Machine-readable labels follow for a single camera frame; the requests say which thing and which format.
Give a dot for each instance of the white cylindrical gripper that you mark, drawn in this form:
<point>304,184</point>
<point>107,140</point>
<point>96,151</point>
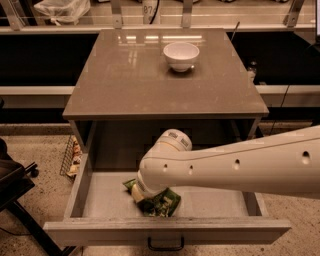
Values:
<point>144,189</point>

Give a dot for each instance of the green jalapeno chip bag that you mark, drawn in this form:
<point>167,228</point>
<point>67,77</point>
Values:
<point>161,205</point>

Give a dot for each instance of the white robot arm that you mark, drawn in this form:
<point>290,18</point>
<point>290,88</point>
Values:
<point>283,164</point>

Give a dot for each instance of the open grey top drawer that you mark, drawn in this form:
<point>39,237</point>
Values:
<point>101,212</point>

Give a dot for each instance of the grey counter cabinet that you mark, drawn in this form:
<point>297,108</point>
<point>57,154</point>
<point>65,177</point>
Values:
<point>127,78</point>

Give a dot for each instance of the clear plastic bag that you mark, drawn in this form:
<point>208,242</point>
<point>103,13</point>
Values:
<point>63,11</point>

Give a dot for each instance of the black office chair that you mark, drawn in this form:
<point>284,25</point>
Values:
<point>14,183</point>

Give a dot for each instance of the white ceramic bowl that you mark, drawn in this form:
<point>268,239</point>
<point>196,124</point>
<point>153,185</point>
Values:
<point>181,56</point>

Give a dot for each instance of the black drawer handle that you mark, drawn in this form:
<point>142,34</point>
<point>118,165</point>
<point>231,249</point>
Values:
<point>165,245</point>

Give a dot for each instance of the wire basket with snacks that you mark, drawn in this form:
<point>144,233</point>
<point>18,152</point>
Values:
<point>71,159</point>

